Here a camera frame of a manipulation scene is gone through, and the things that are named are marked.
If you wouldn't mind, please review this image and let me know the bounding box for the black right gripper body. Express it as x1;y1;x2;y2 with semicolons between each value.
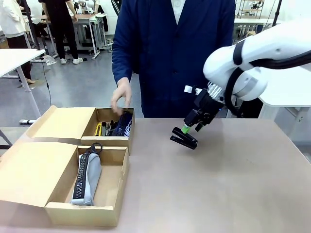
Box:
184;87;224;127

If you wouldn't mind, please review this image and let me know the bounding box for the navy blue pencil case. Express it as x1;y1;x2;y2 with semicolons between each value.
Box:
112;112;133;139

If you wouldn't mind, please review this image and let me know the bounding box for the grey pencil case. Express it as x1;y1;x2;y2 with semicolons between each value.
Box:
70;142;103;206

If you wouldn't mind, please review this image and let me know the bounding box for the small open cardboard box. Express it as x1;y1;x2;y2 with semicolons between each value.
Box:
25;105;136;156

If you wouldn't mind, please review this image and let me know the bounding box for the large open cardboard box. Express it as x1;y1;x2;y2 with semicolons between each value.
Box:
0;141;130;228

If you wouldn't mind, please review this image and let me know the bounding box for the person's right hand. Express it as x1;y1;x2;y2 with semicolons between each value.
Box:
110;77;133;115

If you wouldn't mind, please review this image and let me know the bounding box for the person in blue coat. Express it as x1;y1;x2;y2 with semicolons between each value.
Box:
112;0;236;119

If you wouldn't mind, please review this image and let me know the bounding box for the metal background shelf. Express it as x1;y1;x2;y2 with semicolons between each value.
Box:
237;0;265;19

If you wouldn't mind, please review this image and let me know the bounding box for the black tripod pole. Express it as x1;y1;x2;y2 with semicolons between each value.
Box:
272;0;283;26

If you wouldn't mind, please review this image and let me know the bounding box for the grey background workbench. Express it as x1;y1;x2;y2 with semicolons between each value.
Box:
72;13;109;60

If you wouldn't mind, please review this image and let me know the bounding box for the bystander in black clothes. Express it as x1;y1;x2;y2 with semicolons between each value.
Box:
38;0;84;65

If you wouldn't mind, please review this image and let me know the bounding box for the white side table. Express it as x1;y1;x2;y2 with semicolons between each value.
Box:
0;49;47;125

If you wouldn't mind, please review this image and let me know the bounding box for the bystander in white top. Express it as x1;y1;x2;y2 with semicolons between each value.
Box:
0;0;34;83

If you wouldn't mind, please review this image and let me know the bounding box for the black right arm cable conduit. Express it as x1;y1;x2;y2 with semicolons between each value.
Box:
224;50;311;117

